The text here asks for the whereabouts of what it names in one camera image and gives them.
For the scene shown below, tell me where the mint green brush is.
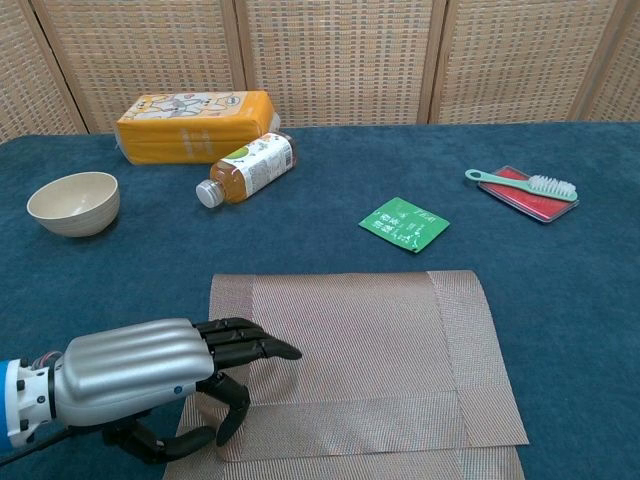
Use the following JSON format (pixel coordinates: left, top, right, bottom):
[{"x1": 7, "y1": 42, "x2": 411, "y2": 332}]
[{"x1": 464, "y1": 168, "x2": 579, "y2": 203}]

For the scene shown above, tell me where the brown woven placemat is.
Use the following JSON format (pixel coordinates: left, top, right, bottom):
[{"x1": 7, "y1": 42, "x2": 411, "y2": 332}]
[{"x1": 162, "y1": 269, "x2": 530, "y2": 480}]

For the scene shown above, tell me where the white round bowl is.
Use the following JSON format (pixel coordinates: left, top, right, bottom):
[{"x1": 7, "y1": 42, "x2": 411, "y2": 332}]
[{"x1": 26, "y1": 171, "x2": 121, "y2": 238}]

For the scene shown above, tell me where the red clear flat case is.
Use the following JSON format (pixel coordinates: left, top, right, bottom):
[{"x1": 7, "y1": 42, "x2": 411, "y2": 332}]
[{"x1": 477, "y1": 164, "x2": 582, "y2": 224}]

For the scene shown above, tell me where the woven folding screen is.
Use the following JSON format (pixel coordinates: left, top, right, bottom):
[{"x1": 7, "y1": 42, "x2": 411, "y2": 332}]
[{"x1": 0, "y1": 0, "x2": 640, "y2": 146}]

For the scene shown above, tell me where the green tea sachet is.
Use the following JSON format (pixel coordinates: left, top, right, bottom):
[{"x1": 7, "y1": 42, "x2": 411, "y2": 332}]
[{"x1": 357, "y1": 196, "x2": 451, "y2": 255}]

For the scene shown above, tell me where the yellow cartoon tissue pack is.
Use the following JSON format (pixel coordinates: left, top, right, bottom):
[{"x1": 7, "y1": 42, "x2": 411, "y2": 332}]
[{"x1": 114, "y1": 89, "x2": 280, "y2": 166}]

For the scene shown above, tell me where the teal table cover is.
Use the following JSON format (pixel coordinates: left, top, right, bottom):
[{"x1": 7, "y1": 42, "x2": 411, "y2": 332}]
[{"x1": 0, "y1": 121, "x2": 640, "y2": 480}]

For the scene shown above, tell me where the tea bottle with white label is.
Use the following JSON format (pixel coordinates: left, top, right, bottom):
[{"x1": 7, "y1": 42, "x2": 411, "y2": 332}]
[{"x1": 195, "y1": 130, "x2": 300, "y2": 210}]

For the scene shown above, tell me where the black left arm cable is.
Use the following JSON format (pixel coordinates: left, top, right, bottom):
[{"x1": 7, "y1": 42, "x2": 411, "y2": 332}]
[{"x1": 0, "y1": 427, "x2": 71, "y2": 464}]

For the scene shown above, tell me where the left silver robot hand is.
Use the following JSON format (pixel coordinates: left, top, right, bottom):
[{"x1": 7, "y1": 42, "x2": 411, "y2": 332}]
[{"x1": 52, "y1": 317, "x2": 304, "y2": 464}]

